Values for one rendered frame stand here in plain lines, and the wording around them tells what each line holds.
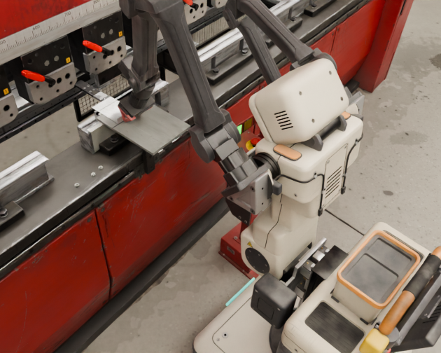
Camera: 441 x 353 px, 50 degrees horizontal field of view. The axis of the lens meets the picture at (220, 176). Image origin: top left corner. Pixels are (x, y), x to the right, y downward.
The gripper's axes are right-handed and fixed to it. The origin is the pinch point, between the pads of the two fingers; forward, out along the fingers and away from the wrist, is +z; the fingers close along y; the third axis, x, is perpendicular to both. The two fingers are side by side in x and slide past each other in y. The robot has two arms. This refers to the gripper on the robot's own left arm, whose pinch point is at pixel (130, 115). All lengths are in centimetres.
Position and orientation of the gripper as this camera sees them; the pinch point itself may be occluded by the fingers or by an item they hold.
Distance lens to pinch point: 161.7
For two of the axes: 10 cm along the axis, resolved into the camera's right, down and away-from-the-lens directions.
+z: -3.9, 3.9, 8.3
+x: 6.7, 7.4, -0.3
